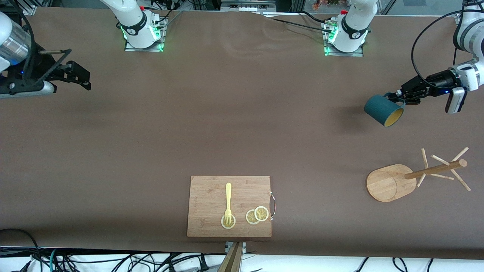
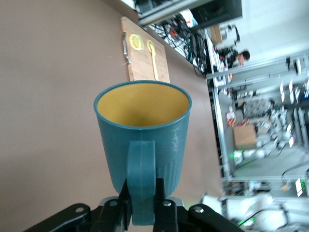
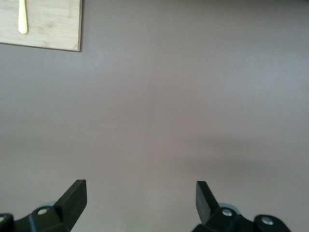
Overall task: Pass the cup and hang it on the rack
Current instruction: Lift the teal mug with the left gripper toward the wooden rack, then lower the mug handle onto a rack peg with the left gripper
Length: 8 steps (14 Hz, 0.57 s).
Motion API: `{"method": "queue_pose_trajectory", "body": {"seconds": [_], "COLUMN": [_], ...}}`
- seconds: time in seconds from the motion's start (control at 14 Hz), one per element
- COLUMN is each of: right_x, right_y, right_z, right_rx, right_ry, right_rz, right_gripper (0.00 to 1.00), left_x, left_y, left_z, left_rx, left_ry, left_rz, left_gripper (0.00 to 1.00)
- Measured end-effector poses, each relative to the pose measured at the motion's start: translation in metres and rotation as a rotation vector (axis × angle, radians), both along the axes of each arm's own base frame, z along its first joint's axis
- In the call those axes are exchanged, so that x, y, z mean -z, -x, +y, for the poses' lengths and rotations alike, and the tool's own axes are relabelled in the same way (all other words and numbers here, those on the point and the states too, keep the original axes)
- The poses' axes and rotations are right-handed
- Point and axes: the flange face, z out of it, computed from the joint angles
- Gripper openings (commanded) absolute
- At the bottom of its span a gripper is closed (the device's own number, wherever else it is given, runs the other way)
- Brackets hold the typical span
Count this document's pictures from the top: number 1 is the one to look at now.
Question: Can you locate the yellow plastic fork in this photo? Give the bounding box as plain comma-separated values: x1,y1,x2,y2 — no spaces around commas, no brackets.
225,183,233,224

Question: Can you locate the long black base cable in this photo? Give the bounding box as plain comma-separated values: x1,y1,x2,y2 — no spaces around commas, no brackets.
260,12,337,34

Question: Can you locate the wooden mug rack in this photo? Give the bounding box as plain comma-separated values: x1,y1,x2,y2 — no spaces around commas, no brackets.
366,147,472,203

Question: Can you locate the thin black base cable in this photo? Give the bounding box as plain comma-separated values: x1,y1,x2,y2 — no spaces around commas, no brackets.
153,9,184,29

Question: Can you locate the teal cup yellow inside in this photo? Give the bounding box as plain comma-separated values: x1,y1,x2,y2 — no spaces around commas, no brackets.
364,93,406,127

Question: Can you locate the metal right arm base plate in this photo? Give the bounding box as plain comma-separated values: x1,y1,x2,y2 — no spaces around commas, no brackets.
125,17,164,52

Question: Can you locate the bamboo cutting board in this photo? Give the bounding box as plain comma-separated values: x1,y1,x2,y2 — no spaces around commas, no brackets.
187,175,272,238

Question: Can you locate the grey power strip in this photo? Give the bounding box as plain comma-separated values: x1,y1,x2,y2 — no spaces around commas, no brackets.
221,0,276,12

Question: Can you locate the brown table cover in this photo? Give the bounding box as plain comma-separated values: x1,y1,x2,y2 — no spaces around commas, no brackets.
0,7,484,261

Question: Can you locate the wooden post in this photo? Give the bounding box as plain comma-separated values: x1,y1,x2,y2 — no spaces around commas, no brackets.
217,242,244,272

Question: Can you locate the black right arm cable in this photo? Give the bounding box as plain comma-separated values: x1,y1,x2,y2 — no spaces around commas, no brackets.
7,0,72,83

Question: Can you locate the short black base cable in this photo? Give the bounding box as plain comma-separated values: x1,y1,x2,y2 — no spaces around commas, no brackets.
300,11,332,24

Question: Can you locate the thick black arched cable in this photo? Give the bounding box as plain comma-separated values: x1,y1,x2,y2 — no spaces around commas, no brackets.
0,228,43,272

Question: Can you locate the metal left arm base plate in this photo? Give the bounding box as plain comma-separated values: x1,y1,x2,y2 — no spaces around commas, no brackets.
324,21,364,57

